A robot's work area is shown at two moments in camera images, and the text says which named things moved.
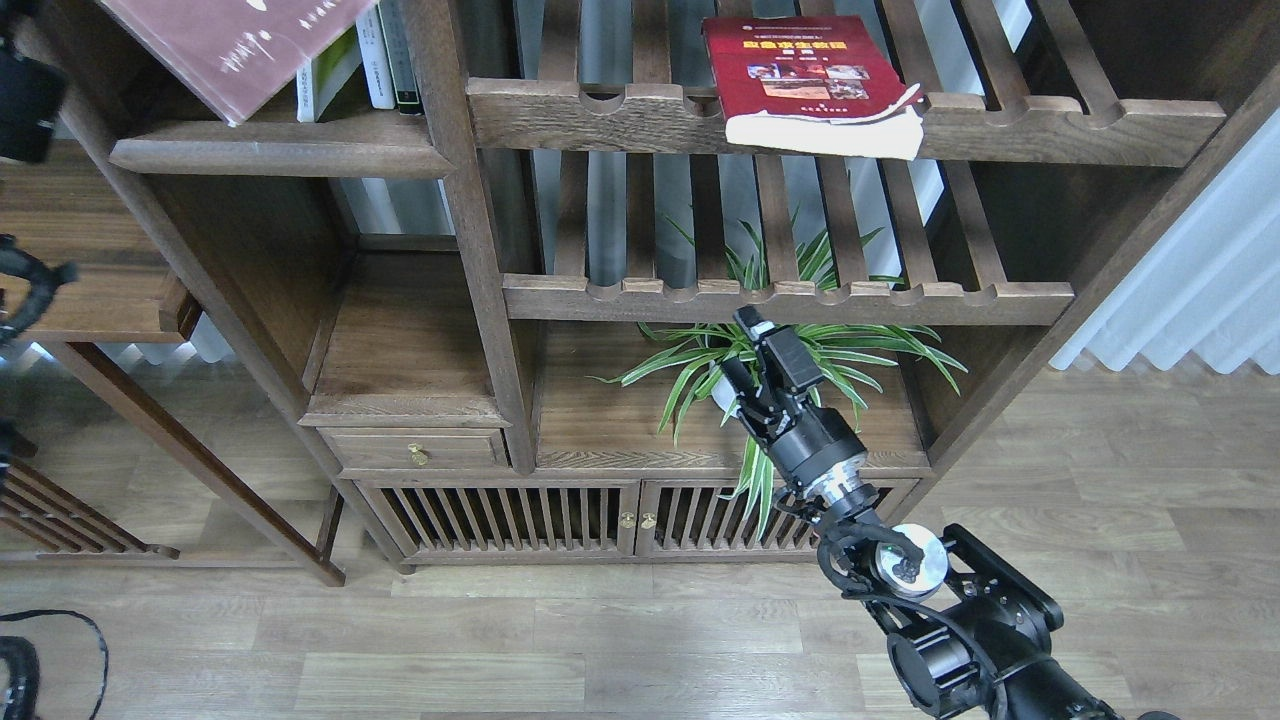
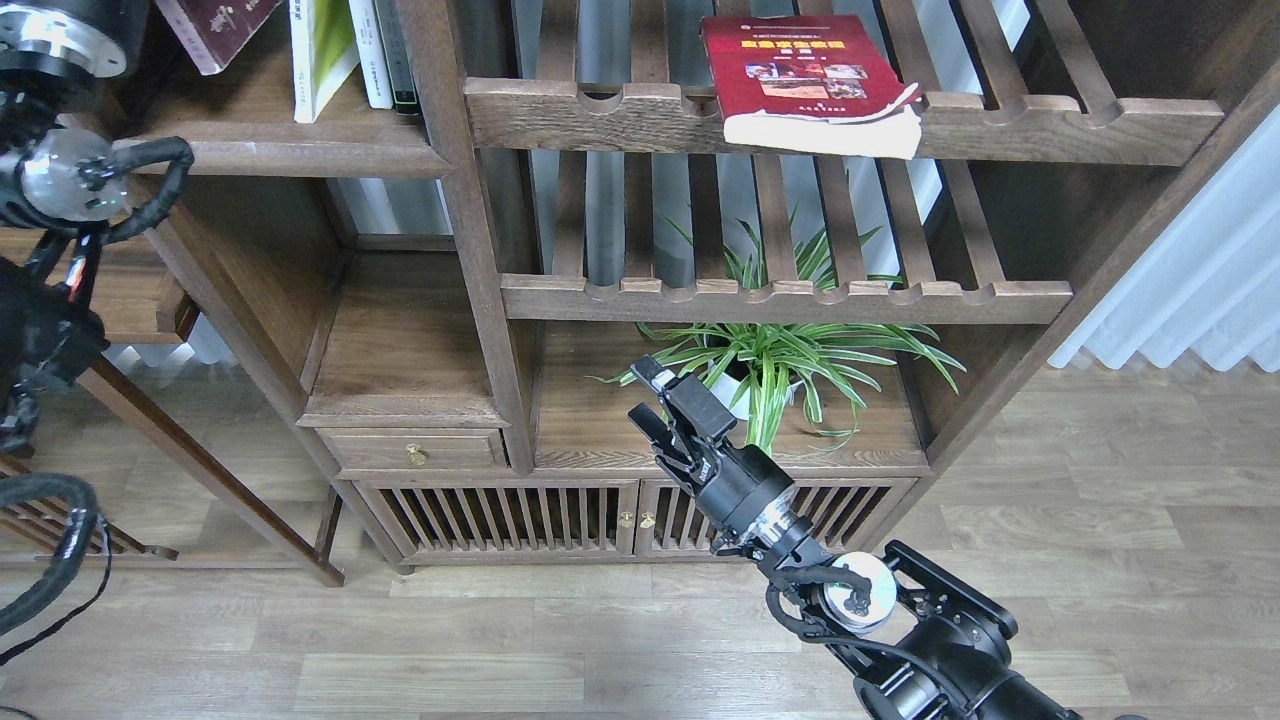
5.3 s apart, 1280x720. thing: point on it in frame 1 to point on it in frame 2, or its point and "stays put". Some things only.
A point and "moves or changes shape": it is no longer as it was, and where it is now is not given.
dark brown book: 233,54 moves or changes shape
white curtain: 1205,279 stays put
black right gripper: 812,446 to 742,489
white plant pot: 724,394 stays put
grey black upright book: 396,22 stays put
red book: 821,84 stays put
